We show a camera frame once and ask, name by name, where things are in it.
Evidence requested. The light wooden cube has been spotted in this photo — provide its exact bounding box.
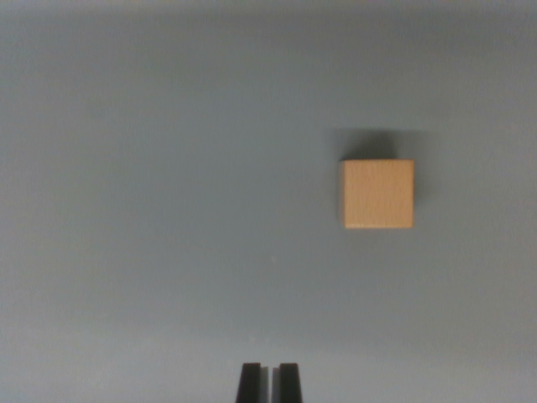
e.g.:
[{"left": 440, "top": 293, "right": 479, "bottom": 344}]
[{"left": 336, "top": 159, "right": 415, "bottom": 230}]

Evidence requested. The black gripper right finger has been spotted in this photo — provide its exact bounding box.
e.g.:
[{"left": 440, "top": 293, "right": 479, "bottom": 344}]
[{"left": 271, "top": 363, "right": 304, "bottom": 403}]

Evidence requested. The grey plastic tray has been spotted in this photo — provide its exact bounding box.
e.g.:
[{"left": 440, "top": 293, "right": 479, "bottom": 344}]
[{"left": 0, "top": 0, "right": 537, "bottom": 403}]

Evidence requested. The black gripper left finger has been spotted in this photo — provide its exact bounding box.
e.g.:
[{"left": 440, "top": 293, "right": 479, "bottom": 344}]
[{"left": 236, "top": 363, "right": 270, "bottom": 403}]

